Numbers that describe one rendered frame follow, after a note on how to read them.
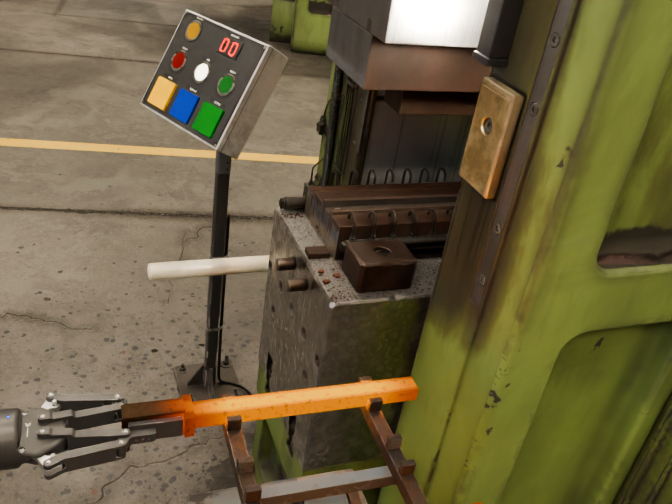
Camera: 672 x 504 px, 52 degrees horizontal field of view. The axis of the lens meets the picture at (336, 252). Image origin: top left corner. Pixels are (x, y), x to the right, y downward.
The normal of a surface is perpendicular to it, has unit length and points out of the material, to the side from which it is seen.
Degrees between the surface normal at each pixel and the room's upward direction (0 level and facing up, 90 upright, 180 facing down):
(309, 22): 90
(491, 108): 90
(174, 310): 0
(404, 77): 90
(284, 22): 89
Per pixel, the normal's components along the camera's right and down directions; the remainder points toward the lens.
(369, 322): 0.34, 0.53
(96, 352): 0.14, -0.85
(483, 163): -0.93, 0.07
